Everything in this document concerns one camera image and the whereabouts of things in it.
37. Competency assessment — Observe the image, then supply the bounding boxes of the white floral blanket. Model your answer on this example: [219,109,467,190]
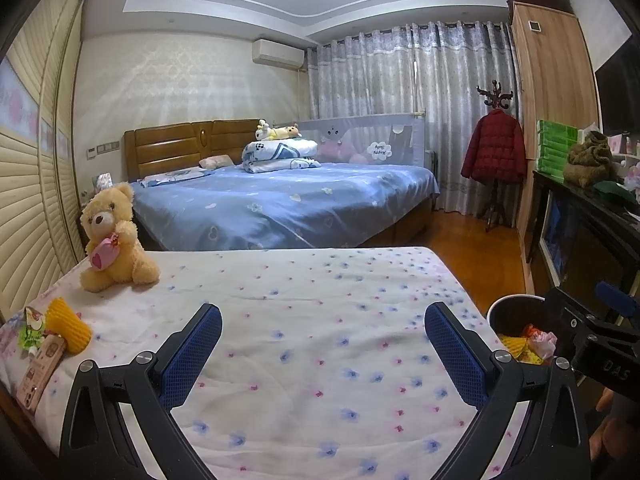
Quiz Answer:
[0,246,531,480]

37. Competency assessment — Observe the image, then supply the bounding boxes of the green snack wrapper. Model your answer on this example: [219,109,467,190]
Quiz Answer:
[17,307,51,356]

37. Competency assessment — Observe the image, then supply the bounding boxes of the white air conditioner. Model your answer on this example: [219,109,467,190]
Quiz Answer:
[251,38,307,68]

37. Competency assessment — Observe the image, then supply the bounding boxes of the black television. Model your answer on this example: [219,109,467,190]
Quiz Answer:
[594,35,640,136]

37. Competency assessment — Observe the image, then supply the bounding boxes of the white trash bin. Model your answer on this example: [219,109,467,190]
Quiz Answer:
[486,294,576,376]

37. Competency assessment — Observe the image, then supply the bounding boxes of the grey patterned curtain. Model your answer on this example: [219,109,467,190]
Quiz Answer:
[306,20,523,218]

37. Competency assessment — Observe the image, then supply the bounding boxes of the louvered closet doors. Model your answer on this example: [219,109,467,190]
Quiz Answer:
[0,0,101,326]

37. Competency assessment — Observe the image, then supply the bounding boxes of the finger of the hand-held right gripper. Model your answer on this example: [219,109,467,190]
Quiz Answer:
[595,281,640,319]
[545,286,640,356]

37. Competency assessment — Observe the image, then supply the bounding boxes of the brown fuzzy cloth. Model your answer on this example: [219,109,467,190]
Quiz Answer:
[562,130,616,190]

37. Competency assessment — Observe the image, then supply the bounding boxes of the black cabinet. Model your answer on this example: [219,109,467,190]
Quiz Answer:
[530,170,640,321]

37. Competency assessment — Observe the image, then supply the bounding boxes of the person's right hand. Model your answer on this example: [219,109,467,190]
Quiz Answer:
[587,390,640,465]

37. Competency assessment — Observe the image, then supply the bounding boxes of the stack of green packets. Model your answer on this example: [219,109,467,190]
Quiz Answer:
[536,119,583,178]

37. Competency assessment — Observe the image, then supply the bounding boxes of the red padded jacket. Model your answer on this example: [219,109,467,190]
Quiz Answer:
[461,109,527,183]

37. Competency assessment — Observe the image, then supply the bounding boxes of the beige teddy bear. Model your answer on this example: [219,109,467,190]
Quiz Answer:
[79,182,161,293]

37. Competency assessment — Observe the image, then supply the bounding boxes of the pink printed carton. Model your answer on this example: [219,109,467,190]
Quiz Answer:
[20,335,66,413]

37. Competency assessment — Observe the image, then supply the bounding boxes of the bed with blue sheet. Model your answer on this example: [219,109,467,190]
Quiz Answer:
[127,162,441,252]

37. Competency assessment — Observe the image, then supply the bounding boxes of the folded printed quilt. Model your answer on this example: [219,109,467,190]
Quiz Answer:
[241,137,322,175]

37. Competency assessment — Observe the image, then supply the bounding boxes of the wooden wardrobe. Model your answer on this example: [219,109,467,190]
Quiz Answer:
[505,0,601,261]

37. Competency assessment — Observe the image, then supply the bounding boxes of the grey bed guard rail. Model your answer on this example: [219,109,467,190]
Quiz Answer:
[298,112,427,166]

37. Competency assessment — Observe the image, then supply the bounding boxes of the yellow white plush toy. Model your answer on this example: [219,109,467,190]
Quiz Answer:
[255,119,303,142]

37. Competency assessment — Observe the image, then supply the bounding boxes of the small yellow foam net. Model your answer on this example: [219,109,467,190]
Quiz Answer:
[44,297,93,356]

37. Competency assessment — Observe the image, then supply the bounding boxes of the red jacket on coat stand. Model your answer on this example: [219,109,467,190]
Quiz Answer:
[475,80,516,233]

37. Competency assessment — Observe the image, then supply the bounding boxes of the flat blue printed pillow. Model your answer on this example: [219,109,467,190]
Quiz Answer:
[137,167,213,188]

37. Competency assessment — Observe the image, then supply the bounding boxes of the wooden headboard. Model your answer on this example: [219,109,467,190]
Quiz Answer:
[123,119,263,183]

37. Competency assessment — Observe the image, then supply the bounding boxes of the leaning picture frame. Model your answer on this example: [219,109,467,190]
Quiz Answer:
[540,192,568,286]

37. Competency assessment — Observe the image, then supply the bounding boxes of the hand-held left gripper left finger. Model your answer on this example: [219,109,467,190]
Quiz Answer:
[59,303,223,480]

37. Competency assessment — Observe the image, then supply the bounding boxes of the green cap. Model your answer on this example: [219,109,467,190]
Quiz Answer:
[594,180,638,206]

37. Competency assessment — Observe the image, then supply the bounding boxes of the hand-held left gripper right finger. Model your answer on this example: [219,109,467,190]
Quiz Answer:
[424,302,591,480]

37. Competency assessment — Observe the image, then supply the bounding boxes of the large yellow foam net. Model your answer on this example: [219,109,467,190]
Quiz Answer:
[500,334,543,365]

